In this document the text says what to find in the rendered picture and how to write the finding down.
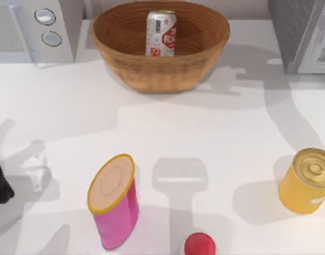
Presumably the wooden basket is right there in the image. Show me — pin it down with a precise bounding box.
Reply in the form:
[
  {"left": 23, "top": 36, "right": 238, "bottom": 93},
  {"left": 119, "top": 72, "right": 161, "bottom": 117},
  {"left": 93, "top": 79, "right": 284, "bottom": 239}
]
[{"left": 91, "top": 0, "right": 231, "bottom": 94}]

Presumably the red and white can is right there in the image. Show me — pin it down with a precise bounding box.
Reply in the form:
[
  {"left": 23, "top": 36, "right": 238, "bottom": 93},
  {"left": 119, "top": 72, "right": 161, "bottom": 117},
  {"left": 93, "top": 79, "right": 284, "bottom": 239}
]
[{"left": 145, "top": 10, "right": 178, "bottom": 58}]

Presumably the pink can with yellow rim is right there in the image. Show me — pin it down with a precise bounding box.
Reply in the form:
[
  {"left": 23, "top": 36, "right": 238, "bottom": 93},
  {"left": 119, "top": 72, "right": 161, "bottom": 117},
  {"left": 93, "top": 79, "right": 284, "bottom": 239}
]
[{"left": 87, "top": 153, "right": 139, "bottom": 251}]

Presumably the red bottle cap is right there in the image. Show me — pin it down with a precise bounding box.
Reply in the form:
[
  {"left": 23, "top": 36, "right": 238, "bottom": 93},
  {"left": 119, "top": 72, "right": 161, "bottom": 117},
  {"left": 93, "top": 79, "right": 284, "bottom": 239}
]
[{"left": 184, "top": 232, "right": 217, "bottom": 255}]

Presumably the microwave knob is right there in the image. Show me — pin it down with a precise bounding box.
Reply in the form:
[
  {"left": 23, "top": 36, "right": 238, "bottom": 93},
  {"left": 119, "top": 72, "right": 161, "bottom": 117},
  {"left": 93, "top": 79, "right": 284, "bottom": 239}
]
[
  {"left": 41, "top": 30, "right": 63, "bottom": 48},
  {"left": 34, "top": 8, "right": 57, "bottom": 26}
]

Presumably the yellow tin can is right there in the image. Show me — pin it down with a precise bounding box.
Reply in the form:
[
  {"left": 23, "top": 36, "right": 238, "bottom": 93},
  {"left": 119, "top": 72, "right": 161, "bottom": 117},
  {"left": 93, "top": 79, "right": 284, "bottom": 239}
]
[{"left": 278, "top": 148, "right": 325, "bottom": 215}]

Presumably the pale microwave oven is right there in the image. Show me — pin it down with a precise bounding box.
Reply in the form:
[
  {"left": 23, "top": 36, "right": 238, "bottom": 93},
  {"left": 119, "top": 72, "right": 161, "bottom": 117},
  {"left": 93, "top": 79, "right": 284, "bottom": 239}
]
[{"left": 0, "top": 0, "right": 85, "bottom": 64}]

